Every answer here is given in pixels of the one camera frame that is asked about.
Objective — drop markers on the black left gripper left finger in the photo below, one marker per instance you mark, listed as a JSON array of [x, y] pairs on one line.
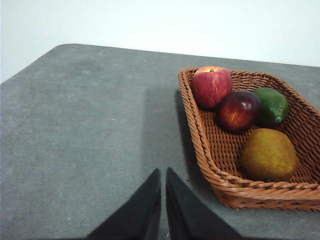
[[140, 212]]

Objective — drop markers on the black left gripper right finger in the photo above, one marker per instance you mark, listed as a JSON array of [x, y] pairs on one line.
[[190, 215]]

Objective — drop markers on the yellow-brown mango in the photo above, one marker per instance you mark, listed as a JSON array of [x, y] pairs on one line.
[[268, 155]]

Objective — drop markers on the brown wicker basket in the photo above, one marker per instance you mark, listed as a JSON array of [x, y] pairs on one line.
[[225, 155]]

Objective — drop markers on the dark red plum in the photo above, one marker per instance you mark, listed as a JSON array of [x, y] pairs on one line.
[[237, 112]]

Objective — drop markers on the red apple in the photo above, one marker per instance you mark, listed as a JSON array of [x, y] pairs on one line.
[[211, 86]]

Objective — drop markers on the green lime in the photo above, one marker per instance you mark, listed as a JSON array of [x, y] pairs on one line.
[[272, 106]]

